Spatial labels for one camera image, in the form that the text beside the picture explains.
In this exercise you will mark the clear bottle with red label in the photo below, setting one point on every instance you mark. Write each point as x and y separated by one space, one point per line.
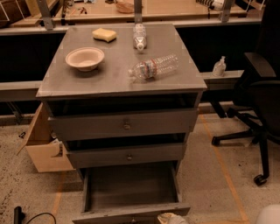
153 68

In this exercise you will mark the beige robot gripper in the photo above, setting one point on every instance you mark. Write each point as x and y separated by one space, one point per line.
171 219

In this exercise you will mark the black office chair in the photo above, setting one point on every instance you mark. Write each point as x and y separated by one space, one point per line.
259 89

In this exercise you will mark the grey middle drawer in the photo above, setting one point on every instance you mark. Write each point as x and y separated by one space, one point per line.
126 155

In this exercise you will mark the clear sanitizer pump bottle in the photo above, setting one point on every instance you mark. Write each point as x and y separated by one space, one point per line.
219 67

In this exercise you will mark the open cardboard box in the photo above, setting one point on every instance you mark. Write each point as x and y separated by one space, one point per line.
46 152

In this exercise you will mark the grey wooden drawer cabinet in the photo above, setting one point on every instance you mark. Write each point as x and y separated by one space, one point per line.
66 91

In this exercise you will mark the beige paper bowl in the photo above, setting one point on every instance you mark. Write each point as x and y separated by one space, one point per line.
85 59

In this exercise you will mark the long wooden workbench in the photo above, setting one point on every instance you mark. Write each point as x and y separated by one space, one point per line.
22 17

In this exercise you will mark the grey drawer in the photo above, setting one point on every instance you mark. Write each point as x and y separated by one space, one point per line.
130 194
126 155
140 123

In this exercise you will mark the grey bottom drawer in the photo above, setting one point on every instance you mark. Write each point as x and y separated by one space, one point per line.
130 194

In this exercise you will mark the yellow sponge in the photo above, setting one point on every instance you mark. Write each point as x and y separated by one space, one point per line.
104 34

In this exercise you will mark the upright-lying clear water bottle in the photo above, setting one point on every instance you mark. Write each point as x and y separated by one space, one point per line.
139 37

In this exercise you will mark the grey top drawer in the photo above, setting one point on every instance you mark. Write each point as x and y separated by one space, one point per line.
140 123

